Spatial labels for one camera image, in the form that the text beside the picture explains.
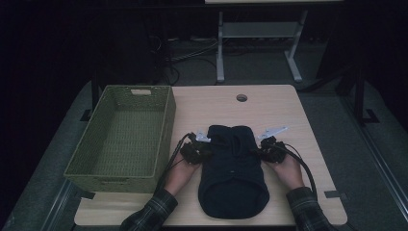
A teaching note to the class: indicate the metal floor rail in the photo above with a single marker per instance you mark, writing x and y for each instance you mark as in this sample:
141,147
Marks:
59,205
378,154

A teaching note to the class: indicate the person's right hand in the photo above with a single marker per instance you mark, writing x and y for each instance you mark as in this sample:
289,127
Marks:
287,174

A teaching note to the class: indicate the black metal stand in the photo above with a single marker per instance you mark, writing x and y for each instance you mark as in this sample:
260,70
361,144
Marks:
95,96
361,102

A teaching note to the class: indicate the white metal rack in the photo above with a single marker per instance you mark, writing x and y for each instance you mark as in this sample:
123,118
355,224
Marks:
260,29

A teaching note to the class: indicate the green woven basket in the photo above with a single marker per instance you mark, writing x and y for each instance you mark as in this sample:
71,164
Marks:
128,106

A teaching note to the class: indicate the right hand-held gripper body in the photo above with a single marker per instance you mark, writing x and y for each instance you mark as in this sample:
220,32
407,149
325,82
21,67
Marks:
274,150

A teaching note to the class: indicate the dark knit garment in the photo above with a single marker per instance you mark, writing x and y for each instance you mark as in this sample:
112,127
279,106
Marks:
232,179

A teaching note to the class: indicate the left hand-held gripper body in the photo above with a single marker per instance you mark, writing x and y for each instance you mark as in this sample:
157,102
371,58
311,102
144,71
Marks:
192,152

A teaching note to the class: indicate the person's left hand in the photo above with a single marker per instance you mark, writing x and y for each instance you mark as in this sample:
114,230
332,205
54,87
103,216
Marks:
181,176

